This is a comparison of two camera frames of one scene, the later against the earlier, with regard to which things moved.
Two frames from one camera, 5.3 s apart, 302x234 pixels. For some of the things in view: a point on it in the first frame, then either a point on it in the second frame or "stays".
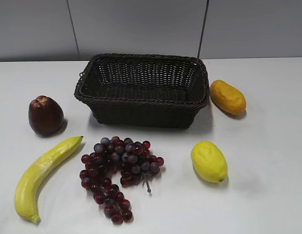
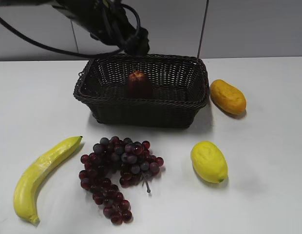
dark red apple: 46,116 -> 140,85
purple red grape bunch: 135,162 stays
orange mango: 227,98 stays
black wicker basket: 143,91 stays
